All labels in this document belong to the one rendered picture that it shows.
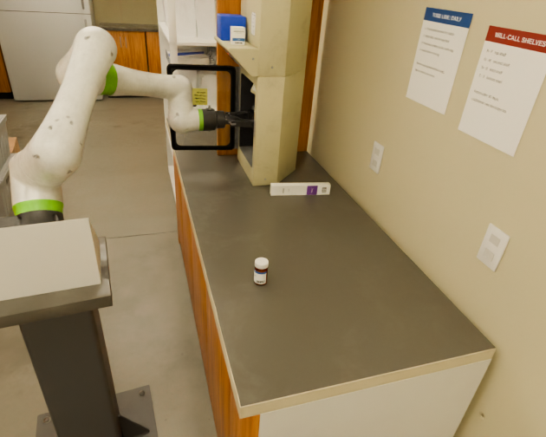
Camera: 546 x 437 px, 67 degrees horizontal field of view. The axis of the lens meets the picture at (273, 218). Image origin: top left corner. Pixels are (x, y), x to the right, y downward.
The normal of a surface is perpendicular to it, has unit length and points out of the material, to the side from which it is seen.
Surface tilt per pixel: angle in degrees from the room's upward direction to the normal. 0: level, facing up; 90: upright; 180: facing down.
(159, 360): 0
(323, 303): 0
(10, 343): 0
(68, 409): 90
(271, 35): 90
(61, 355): 90
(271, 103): 90
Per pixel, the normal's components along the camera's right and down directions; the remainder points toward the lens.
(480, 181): -0.95, 0.10
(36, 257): 0.36, 0.50
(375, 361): 0.07, -0.86
